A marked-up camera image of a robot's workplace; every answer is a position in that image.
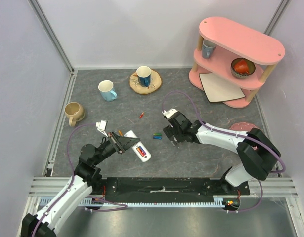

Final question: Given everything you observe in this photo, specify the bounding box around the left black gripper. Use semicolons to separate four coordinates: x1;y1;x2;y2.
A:
93;130;140;165

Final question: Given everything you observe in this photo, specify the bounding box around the purple battery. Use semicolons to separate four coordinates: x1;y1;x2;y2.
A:
139;146;146;156

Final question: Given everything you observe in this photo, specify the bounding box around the white remote control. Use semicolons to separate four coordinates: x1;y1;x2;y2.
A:
124;130;151;162

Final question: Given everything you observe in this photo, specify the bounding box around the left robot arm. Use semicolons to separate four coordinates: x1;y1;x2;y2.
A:
20;132;140;237

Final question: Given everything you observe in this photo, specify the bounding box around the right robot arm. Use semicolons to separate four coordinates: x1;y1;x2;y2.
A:
162;109;281;195

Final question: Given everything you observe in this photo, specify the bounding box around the beige mug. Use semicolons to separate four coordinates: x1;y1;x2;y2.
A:
64;102;85;127

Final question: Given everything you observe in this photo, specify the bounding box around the light blue mug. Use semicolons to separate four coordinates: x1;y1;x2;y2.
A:
98;80;118;102

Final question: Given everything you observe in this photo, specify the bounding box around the beige floral plate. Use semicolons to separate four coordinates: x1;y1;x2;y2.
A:
129;69;162;95

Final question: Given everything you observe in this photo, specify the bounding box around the white square plate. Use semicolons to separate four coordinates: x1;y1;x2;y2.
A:
199;73;245;102

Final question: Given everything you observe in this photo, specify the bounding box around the dark blue mug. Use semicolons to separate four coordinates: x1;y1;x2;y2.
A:
136;66;152;87

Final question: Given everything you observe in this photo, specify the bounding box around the pink dotted plate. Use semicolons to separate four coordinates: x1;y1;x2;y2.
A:
228;122;260;151

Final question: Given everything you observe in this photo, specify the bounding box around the red cup in bowl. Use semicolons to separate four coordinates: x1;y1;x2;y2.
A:
233;59;249;74

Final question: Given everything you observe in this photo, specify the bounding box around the grey-blue mug on shelf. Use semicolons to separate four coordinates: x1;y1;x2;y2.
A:
202;39;216;59

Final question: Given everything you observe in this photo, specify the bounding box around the dark patterned bowl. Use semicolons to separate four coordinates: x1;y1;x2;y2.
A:
230;58;256;79

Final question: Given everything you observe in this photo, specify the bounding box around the pink three-tier shelf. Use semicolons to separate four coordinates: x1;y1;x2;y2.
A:
189;16;285;109

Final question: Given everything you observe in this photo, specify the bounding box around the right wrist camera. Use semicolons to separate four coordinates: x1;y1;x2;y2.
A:
162;108;178;119

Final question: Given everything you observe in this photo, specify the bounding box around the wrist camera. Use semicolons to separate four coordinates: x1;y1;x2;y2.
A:
95;120;108;137
162;108;178;119

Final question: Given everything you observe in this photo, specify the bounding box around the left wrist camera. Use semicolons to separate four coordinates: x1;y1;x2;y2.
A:
95;120;108;137

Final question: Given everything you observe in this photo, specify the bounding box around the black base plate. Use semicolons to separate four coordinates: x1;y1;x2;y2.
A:
92;177;250;201

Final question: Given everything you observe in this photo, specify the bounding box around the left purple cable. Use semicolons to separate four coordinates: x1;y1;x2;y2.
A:
32;123;128;237

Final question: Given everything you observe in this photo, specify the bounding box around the blue-white cable duct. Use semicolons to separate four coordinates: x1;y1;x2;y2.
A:
40;196;241;207

